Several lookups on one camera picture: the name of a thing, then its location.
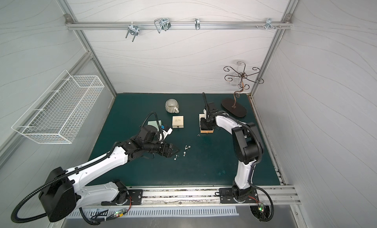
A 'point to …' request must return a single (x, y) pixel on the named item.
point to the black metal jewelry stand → (228, 104)
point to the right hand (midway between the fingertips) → (203, 124)
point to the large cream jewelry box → (204, 130)
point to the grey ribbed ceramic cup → (172, 106)
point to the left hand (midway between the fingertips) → (175, 149)
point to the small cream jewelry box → (177, 122)
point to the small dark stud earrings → (199, 135)
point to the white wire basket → (58, 114)
